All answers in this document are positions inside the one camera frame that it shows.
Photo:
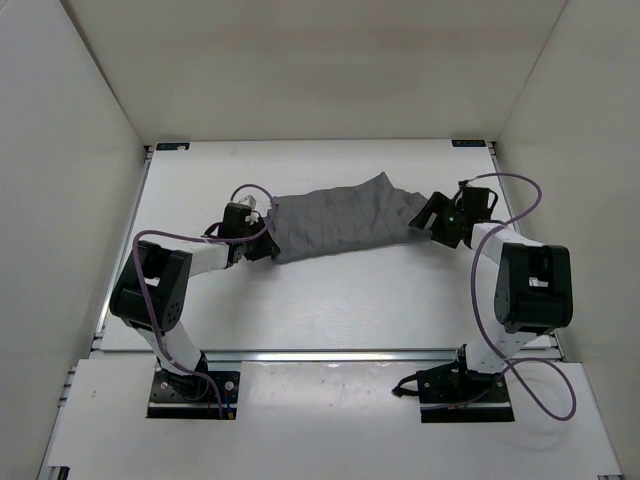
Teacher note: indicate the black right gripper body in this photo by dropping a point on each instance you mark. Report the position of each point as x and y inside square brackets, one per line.
[445, 226]

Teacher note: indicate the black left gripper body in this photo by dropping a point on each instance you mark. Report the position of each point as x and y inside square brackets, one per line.
[258, 246]

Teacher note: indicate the grey pleated skirt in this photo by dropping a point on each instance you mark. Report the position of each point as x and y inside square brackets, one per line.
[344, 219]

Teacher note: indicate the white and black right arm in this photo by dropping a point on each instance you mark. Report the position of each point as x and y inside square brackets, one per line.
[533, 292]

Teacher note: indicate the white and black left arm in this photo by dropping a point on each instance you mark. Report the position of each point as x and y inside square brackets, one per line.
[150, 292]

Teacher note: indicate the blue right corner label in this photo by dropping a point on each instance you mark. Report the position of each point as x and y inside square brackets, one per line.
[468, 143]

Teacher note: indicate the blue corner label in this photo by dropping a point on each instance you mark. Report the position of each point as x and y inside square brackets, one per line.
[172, 146]
[468, 143]

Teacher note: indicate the blue left corner label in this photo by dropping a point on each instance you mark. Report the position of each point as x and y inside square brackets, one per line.
[172, 146]

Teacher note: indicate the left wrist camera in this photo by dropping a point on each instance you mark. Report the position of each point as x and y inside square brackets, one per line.
[256, 208]

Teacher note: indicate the aluminium table edge rail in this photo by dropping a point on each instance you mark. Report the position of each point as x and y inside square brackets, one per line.
[331, 356]

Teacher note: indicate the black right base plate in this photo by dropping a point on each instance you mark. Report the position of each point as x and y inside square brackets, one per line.
[451, 393]

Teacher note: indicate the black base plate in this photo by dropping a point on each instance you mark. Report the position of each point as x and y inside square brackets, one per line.
[180, 397]
[451, 393]

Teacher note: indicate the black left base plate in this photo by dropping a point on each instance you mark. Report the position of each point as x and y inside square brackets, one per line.
[180, 397]

